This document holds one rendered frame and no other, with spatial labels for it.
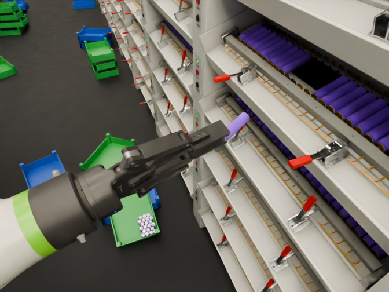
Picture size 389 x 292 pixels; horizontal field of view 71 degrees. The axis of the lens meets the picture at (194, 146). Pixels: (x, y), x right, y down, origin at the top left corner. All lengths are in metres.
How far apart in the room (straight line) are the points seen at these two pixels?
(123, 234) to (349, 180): 1.13
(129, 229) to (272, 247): 0.80
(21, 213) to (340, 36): 0.44
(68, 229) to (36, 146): 1.70
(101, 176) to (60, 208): 0.06
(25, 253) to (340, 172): 0.44
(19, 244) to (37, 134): 1.80
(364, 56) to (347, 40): 0.03
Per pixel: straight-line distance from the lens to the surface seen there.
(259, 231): 0.83
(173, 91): 1.33
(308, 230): 0.62
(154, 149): 0.38
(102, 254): 1.42
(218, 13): 0.76
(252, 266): 1.00
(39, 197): 0.39
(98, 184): 0.39
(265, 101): 0.58
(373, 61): 0.38
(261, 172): 0.69
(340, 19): 0.42
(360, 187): 0.46
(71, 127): 2.13
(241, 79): 0.62
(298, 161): 0.43
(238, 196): 0.88
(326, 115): 0.51
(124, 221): 1.42
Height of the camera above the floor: 1.22
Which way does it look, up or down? 43 degrees down
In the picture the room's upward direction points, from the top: straight up
